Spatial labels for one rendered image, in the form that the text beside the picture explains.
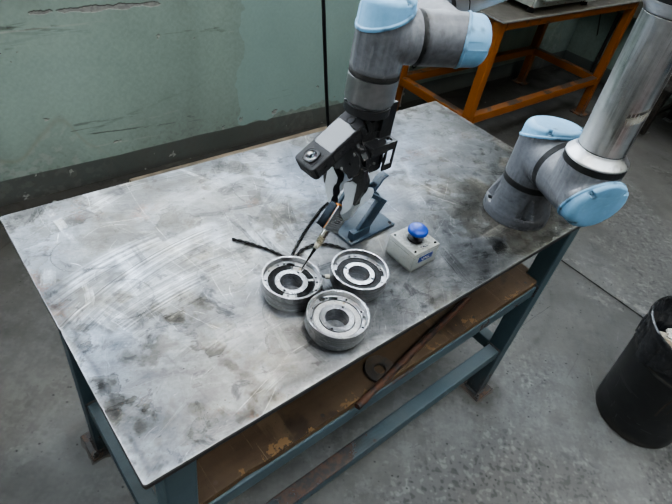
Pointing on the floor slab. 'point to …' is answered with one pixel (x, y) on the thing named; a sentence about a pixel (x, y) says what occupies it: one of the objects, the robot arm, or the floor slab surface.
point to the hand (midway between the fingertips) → (337, 211)
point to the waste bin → (642, 383)
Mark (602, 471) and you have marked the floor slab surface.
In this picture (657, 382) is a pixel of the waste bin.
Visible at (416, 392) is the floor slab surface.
